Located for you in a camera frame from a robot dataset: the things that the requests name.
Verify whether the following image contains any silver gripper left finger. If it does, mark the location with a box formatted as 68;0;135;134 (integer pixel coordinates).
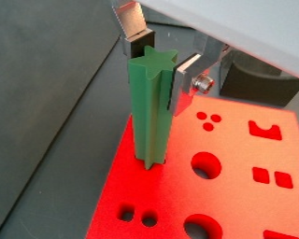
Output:
112;1;155;58

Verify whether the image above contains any red shape-sorting block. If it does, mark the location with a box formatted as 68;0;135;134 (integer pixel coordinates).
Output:
85;96;299;239

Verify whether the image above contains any dark grey curved block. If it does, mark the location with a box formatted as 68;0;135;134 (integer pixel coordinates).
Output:
219;50;299;107

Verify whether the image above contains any green star-shaped peg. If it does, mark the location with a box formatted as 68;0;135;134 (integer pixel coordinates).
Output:
128;46;177;169

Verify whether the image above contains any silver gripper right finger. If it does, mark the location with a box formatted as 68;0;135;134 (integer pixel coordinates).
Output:
168;32;232;116

